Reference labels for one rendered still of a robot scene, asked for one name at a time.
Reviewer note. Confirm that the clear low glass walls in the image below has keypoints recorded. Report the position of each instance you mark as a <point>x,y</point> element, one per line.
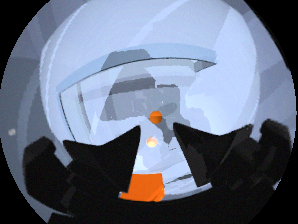
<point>72,101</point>

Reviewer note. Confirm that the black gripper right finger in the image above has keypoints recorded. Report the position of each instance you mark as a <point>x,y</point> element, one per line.
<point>204,152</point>

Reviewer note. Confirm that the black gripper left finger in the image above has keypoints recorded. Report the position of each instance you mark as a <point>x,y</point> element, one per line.
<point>115,159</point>

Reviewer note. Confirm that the orange ball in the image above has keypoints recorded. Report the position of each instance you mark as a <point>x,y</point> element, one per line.
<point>156,117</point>

